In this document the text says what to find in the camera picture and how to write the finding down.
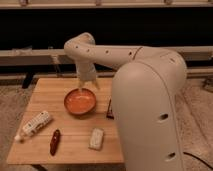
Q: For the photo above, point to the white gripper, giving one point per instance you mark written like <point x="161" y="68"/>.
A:
<point x="86" y="72"/>

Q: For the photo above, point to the orange ceramic bowl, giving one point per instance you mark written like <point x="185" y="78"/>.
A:
<point x="79" y="102"/>

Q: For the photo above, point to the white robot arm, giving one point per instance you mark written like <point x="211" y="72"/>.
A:
<point x="142" y="97"/>

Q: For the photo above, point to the wooden table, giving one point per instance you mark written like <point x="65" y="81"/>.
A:
<point x="73" y="147"/>

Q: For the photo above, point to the white rectangular sponge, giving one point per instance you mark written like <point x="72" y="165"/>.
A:
<point x="96" y="139"/>

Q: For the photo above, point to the dark red snack bar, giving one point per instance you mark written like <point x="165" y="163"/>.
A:
<point x="54" y="142"/>

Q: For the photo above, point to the white plastic bottle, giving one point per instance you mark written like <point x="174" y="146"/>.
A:
<point x="33" y="126"/>

